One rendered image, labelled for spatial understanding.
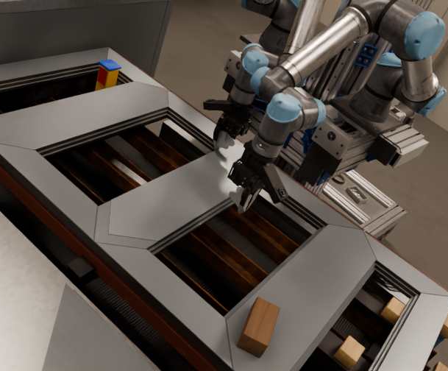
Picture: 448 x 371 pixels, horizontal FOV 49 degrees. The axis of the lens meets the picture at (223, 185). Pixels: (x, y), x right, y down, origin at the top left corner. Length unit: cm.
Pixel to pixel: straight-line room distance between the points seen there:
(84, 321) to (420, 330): 87
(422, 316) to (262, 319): 54
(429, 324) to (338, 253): 31
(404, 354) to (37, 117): 122
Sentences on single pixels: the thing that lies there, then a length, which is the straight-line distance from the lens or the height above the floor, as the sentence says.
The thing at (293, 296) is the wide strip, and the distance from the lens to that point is 130.
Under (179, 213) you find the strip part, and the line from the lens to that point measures 136.
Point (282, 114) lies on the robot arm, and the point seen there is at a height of 124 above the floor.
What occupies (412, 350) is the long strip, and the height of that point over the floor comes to 85.
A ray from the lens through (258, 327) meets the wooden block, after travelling 113.
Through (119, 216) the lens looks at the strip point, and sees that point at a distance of 130.
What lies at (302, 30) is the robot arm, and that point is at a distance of 163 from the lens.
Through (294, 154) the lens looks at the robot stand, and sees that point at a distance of 208.
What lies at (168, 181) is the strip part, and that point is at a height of 85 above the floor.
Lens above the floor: 174
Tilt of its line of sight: 36 degrees down
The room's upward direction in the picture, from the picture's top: 23 degrees clockwise
